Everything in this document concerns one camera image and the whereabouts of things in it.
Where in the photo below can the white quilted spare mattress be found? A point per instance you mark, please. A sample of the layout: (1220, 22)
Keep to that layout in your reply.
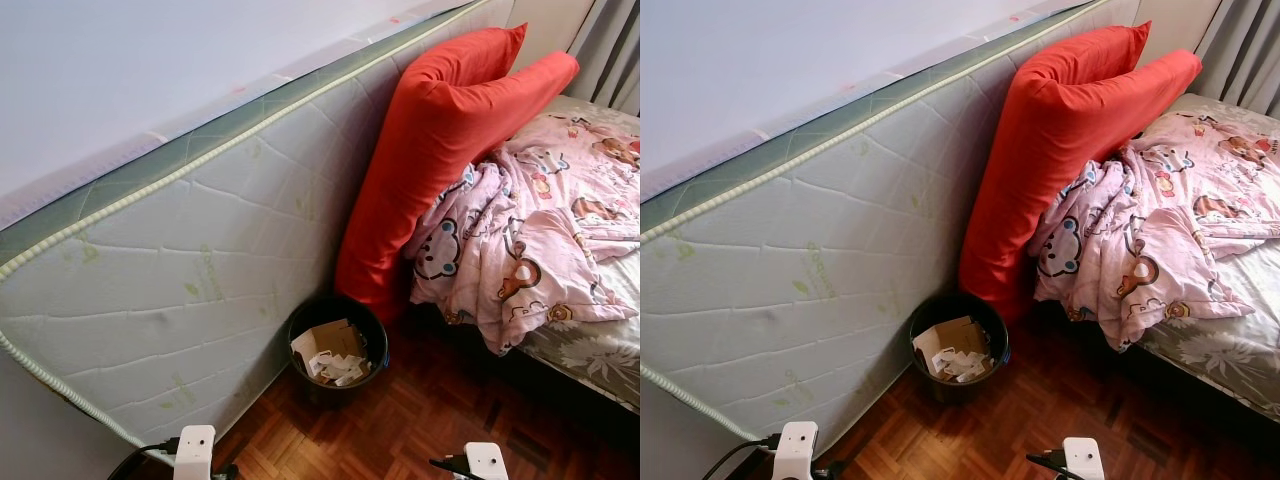
(800, 270)
(200, 270)

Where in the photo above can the brown cardboard piece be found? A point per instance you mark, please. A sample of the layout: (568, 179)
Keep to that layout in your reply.
(335, 338)
(955, 335)

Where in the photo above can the crumpled white paper scrap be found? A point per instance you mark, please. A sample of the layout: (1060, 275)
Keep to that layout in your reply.
(965, 368)
(345, 372)

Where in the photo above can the long red cushion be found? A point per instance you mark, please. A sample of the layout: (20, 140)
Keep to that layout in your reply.
(1095, 52)
(420, 190)
(470, 55)
(1040, 190)

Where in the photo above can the bed with grey floral sheet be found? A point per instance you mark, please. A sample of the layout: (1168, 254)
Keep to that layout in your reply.
(1230, 350)
(600, 350)

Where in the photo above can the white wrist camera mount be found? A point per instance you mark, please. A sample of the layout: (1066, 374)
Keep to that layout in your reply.
(1084, 458)
(799, 450)
(194, 452)
(487, 462)

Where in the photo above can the grey pleated curtain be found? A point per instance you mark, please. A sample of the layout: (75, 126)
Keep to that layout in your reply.
(615, 50)
(1245, 50)

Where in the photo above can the pink cartoon bear blanket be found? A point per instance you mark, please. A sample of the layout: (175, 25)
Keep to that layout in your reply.
(530, 230)
(1150, 230)

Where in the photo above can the black waste bin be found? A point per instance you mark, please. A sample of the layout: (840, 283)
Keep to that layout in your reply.
(372, 345)
(997, 340)

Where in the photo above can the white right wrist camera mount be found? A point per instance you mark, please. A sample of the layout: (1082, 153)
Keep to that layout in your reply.
(487, 462)
(1084, 458)

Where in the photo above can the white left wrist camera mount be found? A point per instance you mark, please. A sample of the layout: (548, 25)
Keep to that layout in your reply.
(194, 452)
(799, 450)

